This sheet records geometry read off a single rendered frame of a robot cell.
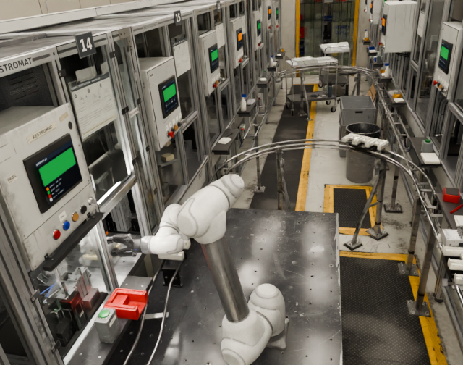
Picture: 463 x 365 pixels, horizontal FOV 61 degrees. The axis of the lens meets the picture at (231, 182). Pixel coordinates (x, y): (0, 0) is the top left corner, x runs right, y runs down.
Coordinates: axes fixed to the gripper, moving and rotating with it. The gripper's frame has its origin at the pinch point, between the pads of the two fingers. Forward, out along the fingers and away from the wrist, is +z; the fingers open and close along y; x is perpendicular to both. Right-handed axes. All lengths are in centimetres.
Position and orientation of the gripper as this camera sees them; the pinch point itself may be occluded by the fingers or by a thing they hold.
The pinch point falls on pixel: (108, 245)
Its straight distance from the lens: 219.0
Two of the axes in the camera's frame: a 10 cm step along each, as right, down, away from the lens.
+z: -9.6, 0.7, 2.8
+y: -1.9, -8.9, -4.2
